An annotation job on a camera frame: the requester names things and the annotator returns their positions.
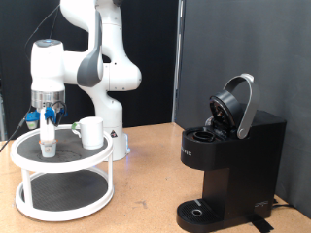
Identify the black Keurig coffee machine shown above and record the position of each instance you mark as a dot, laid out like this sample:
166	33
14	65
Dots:
239	181

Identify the black curtain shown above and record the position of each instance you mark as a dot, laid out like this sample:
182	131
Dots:
152	39

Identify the white coffee pod orange rim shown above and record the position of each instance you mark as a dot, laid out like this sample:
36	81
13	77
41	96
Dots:
48	156

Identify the grey partition panel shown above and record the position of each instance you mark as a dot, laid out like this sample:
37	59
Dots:
246	39

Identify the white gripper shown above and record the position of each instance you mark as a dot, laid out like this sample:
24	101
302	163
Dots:
47	129

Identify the vertical metal post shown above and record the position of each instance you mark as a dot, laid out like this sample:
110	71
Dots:
177	64

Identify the white two-tier turntable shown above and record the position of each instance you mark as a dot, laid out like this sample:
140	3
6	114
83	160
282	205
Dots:
61	167

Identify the black tape strip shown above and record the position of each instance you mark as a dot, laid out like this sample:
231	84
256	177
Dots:
260	224

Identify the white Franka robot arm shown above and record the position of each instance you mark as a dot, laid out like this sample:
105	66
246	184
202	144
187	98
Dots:
110	77

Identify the wrist camera blue mount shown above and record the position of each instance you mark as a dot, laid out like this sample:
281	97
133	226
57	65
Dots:
32	118

